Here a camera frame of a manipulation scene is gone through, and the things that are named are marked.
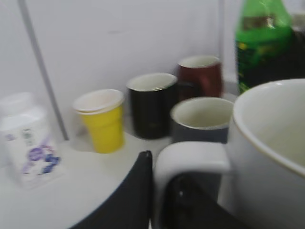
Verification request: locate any yellow paper cup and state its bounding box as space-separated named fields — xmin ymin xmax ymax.
xmin=72 ymin=89 xmax=124 ymax=153

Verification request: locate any black ceramic mug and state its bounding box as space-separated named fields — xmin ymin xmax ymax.
xmin=127 ymin=73 xmax=178 ymax=139

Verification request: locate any dark red mug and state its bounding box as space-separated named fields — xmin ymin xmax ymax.
xmin=178 ymin=55 xmax=224 ymax=97

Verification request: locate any green soda bottle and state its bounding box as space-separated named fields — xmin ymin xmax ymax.
xmin=235 ymin=0 xmax=293 ymax=93

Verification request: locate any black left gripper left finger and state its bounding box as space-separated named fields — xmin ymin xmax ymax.
xmin=73 ymin=150 xmax=153 ymax=229

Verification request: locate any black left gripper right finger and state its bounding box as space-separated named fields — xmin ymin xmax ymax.
xmin=163 ymin=173 xmax=248 ymax=229

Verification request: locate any grey ceramic mug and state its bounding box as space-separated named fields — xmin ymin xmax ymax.
xmin=170 ymin=97 xmax=234 ymax=144

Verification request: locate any dark wall cable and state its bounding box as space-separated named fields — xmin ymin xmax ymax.
xmin=18 ymin=0 xmax=70 ymax=141

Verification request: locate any white yogurt bottle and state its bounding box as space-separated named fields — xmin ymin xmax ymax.
xmin=0 ymin=92 xmax=65 ymax=188

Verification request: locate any white ceramic mug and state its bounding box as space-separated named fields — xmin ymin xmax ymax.
xmin=152 ymin=79 xmax=305 ymax=229

